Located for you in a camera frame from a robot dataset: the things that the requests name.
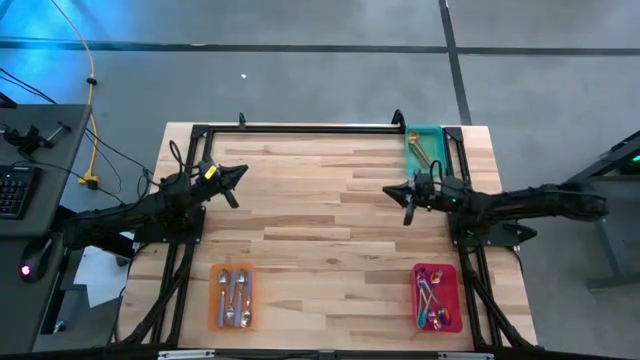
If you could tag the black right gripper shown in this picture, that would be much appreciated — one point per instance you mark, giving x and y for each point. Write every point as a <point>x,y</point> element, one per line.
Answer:
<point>440,195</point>

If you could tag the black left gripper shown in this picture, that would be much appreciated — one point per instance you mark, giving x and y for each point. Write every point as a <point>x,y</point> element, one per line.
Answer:
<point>210,186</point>

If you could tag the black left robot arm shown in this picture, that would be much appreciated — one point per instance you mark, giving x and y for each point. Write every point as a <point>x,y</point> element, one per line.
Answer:
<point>125,215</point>

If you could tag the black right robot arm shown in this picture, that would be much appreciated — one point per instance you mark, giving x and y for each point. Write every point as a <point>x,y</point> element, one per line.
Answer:
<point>540,200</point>

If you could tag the yellow label tag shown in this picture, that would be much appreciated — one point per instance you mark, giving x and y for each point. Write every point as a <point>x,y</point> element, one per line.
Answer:
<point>211,172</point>

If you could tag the teal plastic tray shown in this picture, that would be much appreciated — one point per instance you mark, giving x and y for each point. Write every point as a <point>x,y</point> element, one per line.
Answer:
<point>436,150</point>

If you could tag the pink plastic tray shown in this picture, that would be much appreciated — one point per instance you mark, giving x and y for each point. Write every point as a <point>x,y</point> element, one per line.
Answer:
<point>452,300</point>

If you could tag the orange plastic tray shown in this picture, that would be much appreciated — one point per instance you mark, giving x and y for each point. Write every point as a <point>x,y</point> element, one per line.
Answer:
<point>212,300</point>

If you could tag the white paper sheet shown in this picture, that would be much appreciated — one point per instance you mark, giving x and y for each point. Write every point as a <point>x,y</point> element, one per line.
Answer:
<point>100,280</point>

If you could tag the grey desk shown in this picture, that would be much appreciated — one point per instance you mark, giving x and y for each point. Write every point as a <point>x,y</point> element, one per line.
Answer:
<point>20,320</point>
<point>55,190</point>

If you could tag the black desk support beam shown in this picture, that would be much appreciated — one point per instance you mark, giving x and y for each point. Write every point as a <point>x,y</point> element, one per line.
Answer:
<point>57,212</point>

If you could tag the black computer mouse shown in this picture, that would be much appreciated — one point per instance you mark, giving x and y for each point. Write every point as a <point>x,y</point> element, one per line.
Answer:
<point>35,260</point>

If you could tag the black keyboard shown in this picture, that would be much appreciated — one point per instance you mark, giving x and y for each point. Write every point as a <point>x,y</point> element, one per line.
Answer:
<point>17,192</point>

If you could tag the black equipment stand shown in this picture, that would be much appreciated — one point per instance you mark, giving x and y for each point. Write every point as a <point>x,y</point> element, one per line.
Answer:
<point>615,225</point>

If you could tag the black caster wheel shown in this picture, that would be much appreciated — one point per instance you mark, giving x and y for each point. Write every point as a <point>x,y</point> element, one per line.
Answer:
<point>59,327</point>

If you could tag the black post bracket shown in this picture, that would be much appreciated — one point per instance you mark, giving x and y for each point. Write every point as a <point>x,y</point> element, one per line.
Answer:
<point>242,120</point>
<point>398,120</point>

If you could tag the black aluminium table frame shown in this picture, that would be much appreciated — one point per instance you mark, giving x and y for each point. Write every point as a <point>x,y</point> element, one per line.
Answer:
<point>300,129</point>

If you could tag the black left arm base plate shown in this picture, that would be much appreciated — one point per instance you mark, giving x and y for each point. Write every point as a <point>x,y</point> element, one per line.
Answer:
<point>150,235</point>

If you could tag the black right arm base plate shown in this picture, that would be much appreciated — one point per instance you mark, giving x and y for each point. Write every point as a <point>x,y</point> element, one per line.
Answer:
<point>520,235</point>

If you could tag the silver metal bracket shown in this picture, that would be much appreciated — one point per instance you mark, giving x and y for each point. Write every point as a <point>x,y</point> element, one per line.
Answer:
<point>185,355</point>
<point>465,356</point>

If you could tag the black clamp mount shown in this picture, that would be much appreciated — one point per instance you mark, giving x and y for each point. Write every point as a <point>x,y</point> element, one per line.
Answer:
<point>27,140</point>

